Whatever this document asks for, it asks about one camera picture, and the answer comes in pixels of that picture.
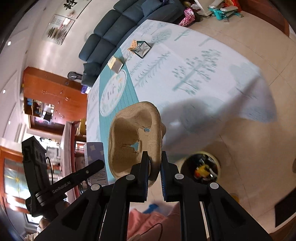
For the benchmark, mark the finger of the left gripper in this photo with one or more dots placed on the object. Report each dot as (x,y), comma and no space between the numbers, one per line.
(72,180)

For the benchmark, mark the patterned teal tablecloth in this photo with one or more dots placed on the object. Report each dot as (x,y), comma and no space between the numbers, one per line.
(196,82)

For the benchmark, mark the yellow carton box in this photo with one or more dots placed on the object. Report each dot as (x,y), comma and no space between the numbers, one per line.
(115,64)

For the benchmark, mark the teal toy vehicle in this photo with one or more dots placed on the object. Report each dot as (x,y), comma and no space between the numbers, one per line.
(225,13)

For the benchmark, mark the dark teal sofa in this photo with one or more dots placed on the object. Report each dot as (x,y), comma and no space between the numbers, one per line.
(117,25)

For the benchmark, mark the person's left hand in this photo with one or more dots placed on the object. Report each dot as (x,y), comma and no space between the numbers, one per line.
(45,222)

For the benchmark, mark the brown paper pulp tray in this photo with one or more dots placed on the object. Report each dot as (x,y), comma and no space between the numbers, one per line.
(135,129)

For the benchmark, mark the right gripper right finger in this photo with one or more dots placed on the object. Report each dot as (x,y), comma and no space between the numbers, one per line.
(171,188)

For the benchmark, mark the black standing fan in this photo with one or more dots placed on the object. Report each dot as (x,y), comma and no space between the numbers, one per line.
(74,76)

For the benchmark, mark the pink bag on floor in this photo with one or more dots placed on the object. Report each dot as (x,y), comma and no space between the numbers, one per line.
(188,19)

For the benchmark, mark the white purple carton box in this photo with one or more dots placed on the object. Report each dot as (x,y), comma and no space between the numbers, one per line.
(94,157)

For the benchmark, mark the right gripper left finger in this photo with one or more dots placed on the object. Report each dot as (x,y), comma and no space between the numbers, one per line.
(138,193)

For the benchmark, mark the black trash bin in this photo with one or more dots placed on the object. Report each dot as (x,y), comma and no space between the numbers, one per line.
(202,167)

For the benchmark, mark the orange wooden cabinet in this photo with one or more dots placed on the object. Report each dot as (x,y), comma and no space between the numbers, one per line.
(69,103)

